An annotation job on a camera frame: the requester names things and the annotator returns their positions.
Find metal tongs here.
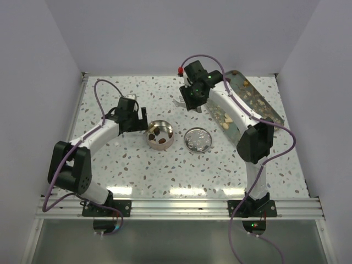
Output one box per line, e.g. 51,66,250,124
173,96,202,113

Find round silver tin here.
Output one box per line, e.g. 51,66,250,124
146,120,174,151

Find round silver tin lid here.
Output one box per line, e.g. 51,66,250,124
184,127,212,153

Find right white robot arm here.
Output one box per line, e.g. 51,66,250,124
178,60,274,216

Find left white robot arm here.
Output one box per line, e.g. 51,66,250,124
42,97,148,216

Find green floral metal tray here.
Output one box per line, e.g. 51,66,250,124
206,71,284,145

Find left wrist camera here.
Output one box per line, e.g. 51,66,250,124
126,94,137,101

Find red cable connector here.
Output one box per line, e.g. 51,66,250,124
178,67,184,77

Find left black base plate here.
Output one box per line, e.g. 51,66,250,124
80,200,132,217

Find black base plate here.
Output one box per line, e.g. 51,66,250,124
234,200,278,218
80,200,132,217

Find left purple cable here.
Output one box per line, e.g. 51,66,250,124
41,79,124,212

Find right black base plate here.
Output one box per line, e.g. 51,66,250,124
234,200,278,218

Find aluminium rail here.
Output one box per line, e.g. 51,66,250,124
35,198,325,220

